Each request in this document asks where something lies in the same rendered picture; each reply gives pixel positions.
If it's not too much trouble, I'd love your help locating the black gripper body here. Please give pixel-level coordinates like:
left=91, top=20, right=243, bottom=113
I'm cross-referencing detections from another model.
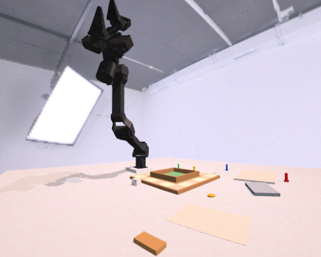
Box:
left=81, top=15, right=131, bottom=57

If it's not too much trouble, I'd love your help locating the white die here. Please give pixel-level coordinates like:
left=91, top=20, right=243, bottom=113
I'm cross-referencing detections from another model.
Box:
left=132, top=178, right=142, bottom=186

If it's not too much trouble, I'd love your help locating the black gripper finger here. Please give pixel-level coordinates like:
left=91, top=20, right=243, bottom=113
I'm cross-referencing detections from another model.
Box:
left=88, top=6, right=110, bottom=41
left=107, top=0, right=126, bottom=26

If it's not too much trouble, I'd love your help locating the orange rectangular block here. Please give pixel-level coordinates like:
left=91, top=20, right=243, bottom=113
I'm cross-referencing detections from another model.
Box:
left=134, top=231, right=166, bottom=256

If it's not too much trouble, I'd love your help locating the orange flat disc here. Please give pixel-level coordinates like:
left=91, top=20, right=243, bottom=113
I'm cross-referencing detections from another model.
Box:
left=207, top=193, right=216, bottom=198

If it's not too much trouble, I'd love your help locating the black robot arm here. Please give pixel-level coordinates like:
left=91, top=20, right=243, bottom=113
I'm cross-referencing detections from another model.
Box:
left=96, top=32, right=149, bottom=168

